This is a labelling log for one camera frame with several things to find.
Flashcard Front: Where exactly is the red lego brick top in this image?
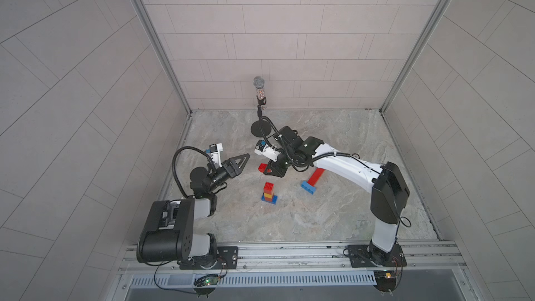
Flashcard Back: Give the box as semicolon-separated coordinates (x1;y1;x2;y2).
258;163;267;173

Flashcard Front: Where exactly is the light blue lego brick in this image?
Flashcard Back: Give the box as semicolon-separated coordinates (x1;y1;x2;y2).
300;181;316;195

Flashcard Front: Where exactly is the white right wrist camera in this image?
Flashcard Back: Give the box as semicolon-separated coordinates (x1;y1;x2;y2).
254;139;279;162

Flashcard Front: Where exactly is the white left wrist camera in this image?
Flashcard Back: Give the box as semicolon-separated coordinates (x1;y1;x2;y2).
206;143;223;167

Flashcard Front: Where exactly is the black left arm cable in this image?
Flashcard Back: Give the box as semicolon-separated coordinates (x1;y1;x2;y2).
171;145;216;198

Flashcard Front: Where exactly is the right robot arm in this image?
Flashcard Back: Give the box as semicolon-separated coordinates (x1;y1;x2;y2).
255;126;410;256

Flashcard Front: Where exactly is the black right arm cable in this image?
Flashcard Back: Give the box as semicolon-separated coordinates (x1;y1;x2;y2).
256;116;293;164

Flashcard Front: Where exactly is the left green circuit board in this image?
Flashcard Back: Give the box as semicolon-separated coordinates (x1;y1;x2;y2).
193;274;222;296

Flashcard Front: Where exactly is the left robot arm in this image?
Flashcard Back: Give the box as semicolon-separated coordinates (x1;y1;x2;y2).
137;153;250;268

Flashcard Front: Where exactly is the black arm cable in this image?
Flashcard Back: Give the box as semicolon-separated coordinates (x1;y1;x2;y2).
171;145;216;198
256;116;293;164

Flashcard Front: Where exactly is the aluminium rail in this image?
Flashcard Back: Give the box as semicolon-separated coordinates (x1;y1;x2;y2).
118;240;468;277

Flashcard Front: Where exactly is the glittery silver microphone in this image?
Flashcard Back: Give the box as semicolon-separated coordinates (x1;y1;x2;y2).
253;76;267;109

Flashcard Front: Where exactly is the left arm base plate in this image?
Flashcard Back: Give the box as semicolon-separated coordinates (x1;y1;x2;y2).
180;246;239;271

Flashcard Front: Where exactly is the black microphone stand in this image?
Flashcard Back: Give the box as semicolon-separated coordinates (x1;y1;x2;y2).
250;98;271;138

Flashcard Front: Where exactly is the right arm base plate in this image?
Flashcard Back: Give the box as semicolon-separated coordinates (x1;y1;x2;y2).
343;242;407;268

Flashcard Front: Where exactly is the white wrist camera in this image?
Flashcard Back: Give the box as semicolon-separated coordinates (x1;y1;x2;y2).
206;143;223;167
254;139;279;162

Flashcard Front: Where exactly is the right circuit board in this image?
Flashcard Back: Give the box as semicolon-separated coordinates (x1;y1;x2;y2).
374;271;402;294

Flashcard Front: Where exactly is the dark blue lego brick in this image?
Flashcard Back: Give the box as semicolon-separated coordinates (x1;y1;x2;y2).
261;195;278;204

